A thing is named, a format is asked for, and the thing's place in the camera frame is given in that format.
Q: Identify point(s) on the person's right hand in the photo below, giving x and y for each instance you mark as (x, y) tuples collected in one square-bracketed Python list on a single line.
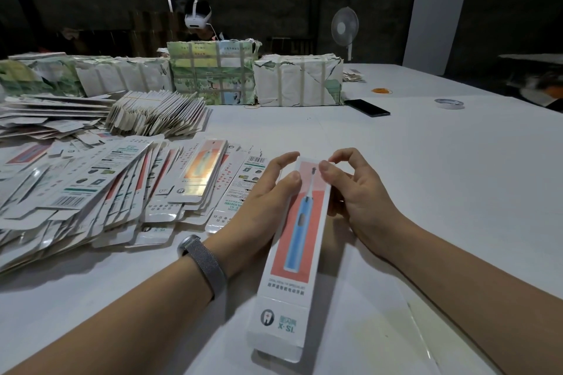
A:
[(365, 199)]

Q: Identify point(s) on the person's left hand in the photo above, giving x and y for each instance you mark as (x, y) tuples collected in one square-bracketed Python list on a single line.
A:
[(255, 212)]

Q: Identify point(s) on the toothbrush carton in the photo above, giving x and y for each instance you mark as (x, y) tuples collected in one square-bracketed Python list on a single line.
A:
[(290, 291)]

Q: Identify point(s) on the fanned stack of white cartons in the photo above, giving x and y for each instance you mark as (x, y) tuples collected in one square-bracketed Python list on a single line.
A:
[(156, 113)]

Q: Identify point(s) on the pile of cartons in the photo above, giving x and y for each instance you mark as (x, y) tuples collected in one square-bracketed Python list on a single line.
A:
[(101, 186)]

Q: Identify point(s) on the person's right forearm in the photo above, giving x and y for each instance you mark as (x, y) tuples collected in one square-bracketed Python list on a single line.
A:
[(484, 300)]

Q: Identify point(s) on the person's left forearm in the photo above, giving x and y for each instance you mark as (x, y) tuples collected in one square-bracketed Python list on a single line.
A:
[(110, 322)]

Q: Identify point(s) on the grey band wristwatch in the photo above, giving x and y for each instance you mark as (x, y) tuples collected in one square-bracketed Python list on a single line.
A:
[(204, 265)]

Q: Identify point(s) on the black smartphone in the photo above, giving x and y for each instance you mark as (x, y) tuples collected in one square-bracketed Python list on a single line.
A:
[(367, 107)]

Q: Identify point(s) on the small orange tape roll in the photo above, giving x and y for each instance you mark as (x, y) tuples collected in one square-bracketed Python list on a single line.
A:
[(380, 90)]

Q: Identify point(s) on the white tape roll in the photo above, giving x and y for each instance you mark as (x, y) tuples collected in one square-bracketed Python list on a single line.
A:
[(438, 103)]

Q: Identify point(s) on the small white paper stack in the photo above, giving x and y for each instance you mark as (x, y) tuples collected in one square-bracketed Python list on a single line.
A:
[(352, 75)]

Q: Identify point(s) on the green printed wrapped bundle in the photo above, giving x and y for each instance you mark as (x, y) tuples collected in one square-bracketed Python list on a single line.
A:
[(213, 71)]

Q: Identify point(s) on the dark wooden chair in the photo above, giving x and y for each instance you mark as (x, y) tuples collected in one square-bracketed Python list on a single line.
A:
[(290, 44)]

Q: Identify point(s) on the white standing fan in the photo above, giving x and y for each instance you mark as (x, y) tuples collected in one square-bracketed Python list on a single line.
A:
[(345, 25)]

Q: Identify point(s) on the white board panel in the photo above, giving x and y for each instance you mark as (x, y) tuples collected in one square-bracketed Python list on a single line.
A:
[(436, 19)]

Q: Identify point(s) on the cluttered side table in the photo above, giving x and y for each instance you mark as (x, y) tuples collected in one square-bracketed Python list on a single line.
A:
[(537, 78)]

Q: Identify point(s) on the row of white wrapped bundles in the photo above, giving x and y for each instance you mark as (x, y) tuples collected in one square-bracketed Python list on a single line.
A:
[(88, 76)]

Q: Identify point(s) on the white head-mounted camera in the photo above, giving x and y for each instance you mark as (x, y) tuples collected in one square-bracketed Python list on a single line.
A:
[(198, 17)]

